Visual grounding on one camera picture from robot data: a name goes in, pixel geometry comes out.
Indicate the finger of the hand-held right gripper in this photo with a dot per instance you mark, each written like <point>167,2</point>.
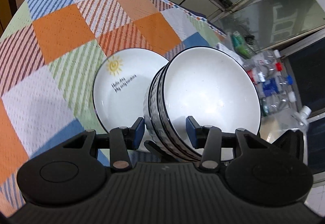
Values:
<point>152,148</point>

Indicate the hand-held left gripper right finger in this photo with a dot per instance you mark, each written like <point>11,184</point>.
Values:
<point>190,132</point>

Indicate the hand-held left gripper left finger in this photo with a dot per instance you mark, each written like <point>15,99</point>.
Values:
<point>139,132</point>

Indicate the white bowl with black rim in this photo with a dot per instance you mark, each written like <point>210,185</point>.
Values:
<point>210,92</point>
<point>148,117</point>
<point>160,112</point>

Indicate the white plate with sun print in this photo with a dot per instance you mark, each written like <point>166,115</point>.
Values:
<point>121,102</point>

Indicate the pile of clear plastic bottles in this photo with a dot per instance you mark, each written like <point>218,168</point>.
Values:
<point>271,87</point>

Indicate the white tissue pack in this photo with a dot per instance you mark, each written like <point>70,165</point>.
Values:
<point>224,47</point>

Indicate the patchwork checked tablecloth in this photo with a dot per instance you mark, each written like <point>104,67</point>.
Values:
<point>63,36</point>

